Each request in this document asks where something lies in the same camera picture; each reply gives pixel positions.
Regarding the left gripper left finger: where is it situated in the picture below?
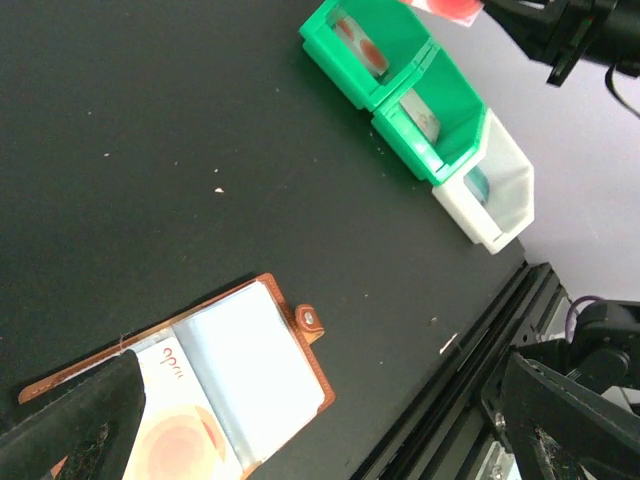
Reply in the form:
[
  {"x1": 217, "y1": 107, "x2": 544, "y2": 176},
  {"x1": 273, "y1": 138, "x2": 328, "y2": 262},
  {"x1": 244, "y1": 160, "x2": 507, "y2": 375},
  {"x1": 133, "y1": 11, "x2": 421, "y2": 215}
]
[{"x1": 1, "y1": 350, "x2": 145, "y2": 479}]

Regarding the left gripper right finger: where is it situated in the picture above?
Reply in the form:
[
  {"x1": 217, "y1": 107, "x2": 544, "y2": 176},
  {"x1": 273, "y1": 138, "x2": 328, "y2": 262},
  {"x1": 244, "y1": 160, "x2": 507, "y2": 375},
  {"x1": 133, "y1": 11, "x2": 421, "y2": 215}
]
[{"x1": 503, "y1": 353, "x2": 639, "y2": 479}]

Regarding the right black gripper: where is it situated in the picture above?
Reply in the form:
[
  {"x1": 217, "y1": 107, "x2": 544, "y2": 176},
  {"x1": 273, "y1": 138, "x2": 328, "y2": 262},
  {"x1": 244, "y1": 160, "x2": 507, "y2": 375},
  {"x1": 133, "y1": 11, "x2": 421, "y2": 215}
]
[{"x1": 483, "y1": 1, "x2": 620, "y2": 85}]

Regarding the red white credit card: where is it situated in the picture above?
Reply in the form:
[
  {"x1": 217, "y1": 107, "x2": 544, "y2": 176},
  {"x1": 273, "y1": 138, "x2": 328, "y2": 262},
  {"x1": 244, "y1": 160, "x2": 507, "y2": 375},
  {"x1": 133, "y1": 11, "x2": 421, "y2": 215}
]
[{"x1": 402, "y1": 0, "x2": 484, "y2": 27}]

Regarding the brown leather card holder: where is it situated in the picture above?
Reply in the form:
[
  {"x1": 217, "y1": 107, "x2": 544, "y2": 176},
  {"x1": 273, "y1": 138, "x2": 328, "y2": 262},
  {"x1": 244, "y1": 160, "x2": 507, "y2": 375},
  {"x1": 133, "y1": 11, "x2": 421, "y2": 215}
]
[{"x1": 18, "y1": 273, "x2": 335, "y2": 479}]

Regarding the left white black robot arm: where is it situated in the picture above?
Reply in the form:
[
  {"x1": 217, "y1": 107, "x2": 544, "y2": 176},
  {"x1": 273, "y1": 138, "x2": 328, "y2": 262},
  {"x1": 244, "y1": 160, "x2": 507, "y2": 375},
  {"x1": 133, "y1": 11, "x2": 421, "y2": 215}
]
[{"x1": 1, "y1": 300, "x2": 639, "y2": 479}]

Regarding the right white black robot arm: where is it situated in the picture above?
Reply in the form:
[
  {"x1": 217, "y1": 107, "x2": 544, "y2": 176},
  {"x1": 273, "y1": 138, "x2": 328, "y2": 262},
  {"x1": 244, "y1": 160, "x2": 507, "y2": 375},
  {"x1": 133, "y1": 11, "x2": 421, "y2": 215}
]
[{"x1": 484, "y1": 0, "x2": 639, "y2": 87}]

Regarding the white card in middle bin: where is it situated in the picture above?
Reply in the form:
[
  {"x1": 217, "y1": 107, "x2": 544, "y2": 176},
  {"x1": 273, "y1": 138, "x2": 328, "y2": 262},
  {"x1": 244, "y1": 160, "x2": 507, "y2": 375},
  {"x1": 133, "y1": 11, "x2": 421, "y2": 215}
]
[{"x1": 400, "y1": 89, "x2": 441, "y2": 143}]

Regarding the teal card in clear bin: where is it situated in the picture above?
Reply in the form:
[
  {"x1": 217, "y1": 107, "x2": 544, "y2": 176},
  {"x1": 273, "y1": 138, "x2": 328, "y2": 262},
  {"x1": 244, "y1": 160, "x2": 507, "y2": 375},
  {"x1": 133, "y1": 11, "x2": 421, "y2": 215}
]
[{"x1": 464, "y1": 167, "x2": 490, "y2": 205}]

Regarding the red white card in bin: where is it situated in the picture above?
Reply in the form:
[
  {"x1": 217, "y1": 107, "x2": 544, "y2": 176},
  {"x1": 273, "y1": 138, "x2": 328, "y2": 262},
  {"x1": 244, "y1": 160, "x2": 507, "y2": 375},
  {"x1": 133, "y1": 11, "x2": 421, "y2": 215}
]
[{"x1": 333, "y1": 16, "x2": 389, "y2": 78}]

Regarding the green plastic bin middle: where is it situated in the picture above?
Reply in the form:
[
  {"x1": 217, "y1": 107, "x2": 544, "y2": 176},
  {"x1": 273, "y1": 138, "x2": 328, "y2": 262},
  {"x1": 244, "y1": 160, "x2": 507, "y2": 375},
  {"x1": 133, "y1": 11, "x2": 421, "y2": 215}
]
[{"x1": 372, "y1": 46, "x2": 487, "y2": 186}]

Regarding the green plastic bin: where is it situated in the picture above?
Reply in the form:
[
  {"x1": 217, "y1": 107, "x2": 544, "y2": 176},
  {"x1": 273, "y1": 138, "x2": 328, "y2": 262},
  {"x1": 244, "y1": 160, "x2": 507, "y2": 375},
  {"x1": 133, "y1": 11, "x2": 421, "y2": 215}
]
[
  {"x1": 299, "y1": 0, "x2": 435, "y2": 112},
  {"x1": 372, "y1": 46, "x2": 487, "y2": 186}
]

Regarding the clear plastic bin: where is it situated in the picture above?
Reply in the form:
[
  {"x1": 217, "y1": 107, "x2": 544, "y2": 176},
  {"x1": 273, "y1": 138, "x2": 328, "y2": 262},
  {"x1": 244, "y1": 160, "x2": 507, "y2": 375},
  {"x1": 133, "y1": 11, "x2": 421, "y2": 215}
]
[{"x1": 432, "y1": 110, "x2": 535, "y2": 254}]

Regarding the green plastic bin far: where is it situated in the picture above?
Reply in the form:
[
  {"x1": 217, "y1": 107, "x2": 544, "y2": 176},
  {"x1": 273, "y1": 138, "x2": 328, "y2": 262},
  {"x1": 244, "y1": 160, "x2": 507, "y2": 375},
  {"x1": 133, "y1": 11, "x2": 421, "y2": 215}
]
[{"x1": 299, "y1": 0, "x2": 435, "y2": 112}]

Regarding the black aluminium rail base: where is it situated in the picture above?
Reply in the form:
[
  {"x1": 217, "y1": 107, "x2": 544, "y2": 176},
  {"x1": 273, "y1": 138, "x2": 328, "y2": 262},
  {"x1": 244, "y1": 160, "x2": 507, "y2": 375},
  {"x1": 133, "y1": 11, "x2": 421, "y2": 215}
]
[{"x1": 353, "y1": 263, "x2": 566, "y2": 479}]

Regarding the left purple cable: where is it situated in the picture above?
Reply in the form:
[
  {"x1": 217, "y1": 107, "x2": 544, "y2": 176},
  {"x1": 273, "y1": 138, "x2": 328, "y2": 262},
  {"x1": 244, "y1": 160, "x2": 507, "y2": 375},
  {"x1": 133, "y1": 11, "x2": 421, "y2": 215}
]
[{"x1": 563, "y1": 295, "x2": 604, "y2": 343}]

